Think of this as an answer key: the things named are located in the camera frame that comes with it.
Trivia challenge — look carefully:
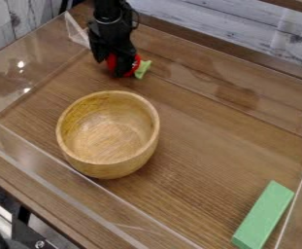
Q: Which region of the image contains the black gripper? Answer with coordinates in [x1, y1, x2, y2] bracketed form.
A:
[88, 14, 136, 78]

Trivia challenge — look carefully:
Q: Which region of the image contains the light wooden bowl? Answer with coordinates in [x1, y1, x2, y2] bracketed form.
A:
[56, 90, 161, 179]

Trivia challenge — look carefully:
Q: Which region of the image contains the green foam block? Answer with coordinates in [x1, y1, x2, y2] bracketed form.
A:
[230, 181, 294, 249]

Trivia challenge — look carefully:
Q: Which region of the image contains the clear acrylic corner bracket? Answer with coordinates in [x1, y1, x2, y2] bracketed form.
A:
[64, 13, 91, 49]

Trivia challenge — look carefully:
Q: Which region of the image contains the black table leg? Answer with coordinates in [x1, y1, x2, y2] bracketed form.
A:
[17, 205, 31, 224]

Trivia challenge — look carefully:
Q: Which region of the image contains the red felt strawberry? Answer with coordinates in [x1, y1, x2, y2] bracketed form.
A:
[107, 53, 152, 79]

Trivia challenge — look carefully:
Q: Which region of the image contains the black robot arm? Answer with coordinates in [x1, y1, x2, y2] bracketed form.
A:
[88, 0, 139, 78]

